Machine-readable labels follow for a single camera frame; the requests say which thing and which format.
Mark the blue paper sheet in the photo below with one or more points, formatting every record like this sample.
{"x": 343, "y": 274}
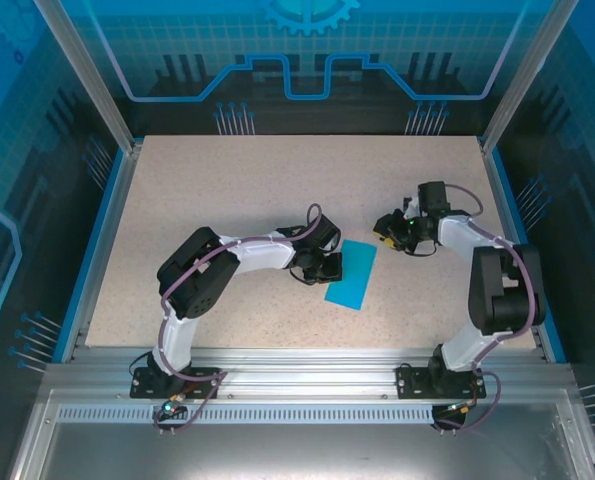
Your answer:
{"x": 352, "y": 275}

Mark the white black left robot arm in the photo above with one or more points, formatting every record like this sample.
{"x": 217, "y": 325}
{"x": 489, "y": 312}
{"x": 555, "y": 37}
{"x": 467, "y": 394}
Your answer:
{"x": 262, "y": 252}

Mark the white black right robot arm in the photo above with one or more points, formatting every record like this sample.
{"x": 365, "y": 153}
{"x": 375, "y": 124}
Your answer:
{"x": 502, "y": 290}

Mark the grey metal tray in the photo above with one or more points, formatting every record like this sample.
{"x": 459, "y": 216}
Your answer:
{"x": 302, "y": 450}

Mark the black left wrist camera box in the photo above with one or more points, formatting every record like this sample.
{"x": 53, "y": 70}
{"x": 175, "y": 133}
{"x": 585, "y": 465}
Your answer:
{"x": 323, "y": 231}

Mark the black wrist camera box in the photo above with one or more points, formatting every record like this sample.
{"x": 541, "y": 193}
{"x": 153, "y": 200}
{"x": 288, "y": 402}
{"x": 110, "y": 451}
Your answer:
{"x": 323, "y": 231}
{"x": 433, "y": 196}

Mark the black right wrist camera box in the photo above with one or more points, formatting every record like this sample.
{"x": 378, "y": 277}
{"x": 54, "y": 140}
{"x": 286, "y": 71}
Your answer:
{"x": 433, "y": 196}

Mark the aluminium side rail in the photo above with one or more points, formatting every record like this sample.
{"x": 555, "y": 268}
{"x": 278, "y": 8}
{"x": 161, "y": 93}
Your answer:
{"x": 501, "y": 190}
{"x": 102, "y": 250}

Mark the aluminium mounting rail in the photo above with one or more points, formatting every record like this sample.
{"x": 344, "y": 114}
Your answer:
{"x": 302, "y": 372}

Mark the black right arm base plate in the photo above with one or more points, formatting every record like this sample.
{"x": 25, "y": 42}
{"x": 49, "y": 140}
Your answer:
{"x": 409, "y": 382}

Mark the aluminium frame post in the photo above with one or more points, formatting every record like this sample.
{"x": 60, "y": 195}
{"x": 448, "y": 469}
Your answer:
{"x": 522, "y": 75}
{"x": 94, "y": 75}

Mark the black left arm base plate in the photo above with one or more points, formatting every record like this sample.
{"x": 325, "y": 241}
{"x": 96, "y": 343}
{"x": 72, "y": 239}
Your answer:
{"x": 142, "y": 387}

